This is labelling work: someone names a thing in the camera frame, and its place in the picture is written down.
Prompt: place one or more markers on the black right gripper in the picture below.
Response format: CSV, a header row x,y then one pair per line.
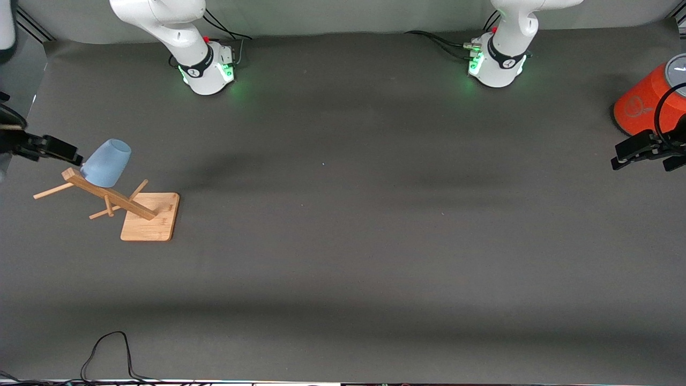
x,y
15,143

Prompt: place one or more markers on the dark aluminium frame rail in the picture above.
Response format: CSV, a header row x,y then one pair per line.
x,y
680,20
33,27

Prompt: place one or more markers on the light blue plastic cup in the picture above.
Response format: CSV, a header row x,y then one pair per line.
x,y
107,163

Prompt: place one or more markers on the wooden mug tree rack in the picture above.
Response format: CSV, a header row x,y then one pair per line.
x,y
150,220

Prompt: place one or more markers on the orange cylinder with grey lid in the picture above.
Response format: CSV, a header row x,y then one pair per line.
x,y
640,102

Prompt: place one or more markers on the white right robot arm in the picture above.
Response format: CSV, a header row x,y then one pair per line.
x,y
161,21

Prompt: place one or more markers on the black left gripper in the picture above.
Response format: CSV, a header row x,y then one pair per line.
x,y
660,147

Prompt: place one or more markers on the dark grey table mat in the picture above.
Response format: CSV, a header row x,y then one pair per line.
x,y
343,214

